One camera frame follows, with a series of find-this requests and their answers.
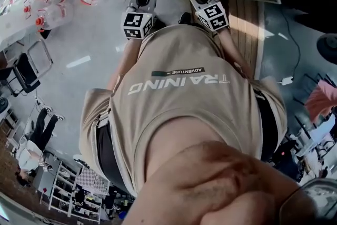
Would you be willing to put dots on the person's shoe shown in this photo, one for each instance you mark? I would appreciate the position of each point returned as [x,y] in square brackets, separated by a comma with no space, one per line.
[185,18]
[160,25]

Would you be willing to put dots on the metal framed black folding chair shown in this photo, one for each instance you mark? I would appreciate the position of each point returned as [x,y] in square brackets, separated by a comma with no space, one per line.
[25,73]

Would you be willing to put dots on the white power strip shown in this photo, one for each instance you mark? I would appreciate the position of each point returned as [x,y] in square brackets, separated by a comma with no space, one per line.
[285,80]

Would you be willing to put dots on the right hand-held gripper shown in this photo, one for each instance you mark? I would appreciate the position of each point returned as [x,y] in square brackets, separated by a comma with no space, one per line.
[213,17]

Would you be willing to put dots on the checkered calibration board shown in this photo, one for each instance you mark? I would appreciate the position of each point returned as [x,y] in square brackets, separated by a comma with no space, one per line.
[90,179]

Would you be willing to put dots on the person's right forearm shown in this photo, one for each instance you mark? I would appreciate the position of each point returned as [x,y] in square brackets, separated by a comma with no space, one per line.
[231,50]

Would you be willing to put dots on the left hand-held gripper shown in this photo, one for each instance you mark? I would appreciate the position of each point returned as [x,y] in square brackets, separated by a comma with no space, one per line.
[135,23]

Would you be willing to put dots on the black round base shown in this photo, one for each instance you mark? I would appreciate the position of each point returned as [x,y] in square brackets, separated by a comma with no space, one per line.
[329,47]

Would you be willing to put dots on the person's eyeglasses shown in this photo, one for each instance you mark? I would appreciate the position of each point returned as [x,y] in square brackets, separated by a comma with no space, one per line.
[321,192]

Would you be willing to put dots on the person's right shoe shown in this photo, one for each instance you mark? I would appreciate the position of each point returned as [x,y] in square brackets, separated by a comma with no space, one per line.
[185,18]

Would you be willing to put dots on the person's beige shirt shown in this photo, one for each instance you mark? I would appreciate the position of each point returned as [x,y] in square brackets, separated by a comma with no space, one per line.
[184,113]

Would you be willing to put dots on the black device with red light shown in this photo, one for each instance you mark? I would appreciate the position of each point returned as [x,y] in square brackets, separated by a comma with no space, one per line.
[287,160]

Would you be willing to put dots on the person's left shoe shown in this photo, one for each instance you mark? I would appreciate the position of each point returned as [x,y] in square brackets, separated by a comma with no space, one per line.
[160,25]

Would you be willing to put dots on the person's face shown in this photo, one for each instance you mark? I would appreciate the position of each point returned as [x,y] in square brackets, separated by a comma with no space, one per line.
[210,192]

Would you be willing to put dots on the group of clear water jugs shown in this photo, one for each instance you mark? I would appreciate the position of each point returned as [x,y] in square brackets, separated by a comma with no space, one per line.
[56,14]

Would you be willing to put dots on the person's left forearm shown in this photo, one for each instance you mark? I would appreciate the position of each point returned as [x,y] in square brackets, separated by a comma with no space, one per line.
[126,60]

